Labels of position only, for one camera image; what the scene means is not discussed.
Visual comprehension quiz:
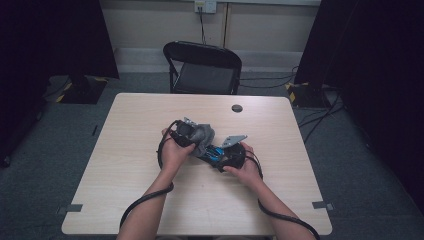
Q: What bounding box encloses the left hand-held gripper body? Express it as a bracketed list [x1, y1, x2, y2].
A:
[170, 117, 201, 148]

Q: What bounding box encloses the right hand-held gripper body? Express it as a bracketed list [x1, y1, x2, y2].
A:
[216, 134, 248, 173]

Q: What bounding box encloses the blue toy car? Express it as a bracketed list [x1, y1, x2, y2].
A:
[199, 145, 226, 165]

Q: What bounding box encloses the grey cloth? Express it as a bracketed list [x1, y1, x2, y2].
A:
[189, 123, 216, 159]

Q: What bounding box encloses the person's right hand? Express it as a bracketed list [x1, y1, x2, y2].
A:
[222, 141, 265, 190]

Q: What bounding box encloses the person's left hand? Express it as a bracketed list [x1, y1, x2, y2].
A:
[160, 128, 196, 173]

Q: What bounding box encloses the black folding chair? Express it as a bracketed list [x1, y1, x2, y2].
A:
[162, 40, 243, 96]

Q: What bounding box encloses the black stand base striped tape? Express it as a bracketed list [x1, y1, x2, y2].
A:
[54, 74, 110, 105]
[285, 81, 332, 109]

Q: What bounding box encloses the grey tape strip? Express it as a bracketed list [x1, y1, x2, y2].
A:
[56, 203, 84, 216]
[311, 200, 335, 211]

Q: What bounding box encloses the black curtain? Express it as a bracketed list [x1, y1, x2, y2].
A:
[294, 0, 424, 214]
[0, 0, 120, 168]

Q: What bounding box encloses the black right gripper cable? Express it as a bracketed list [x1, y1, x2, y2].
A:
[244, 149, 321, 240]

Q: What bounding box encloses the black floor cable bundle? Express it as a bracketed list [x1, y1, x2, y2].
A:
[297, 89, 346, 144]

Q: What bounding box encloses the black socket cable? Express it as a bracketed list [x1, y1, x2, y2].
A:
[198, 6, 207, 46]

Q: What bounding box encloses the white wall socket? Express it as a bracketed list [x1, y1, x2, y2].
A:
[194, 0, 218, 15]

